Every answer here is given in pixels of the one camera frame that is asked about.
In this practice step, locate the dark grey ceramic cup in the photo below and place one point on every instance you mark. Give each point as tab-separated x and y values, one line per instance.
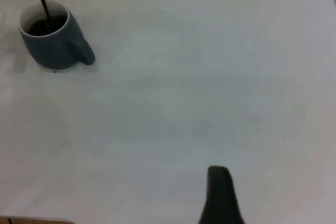
55	49

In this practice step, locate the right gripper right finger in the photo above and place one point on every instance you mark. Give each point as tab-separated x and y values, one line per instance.
221	200

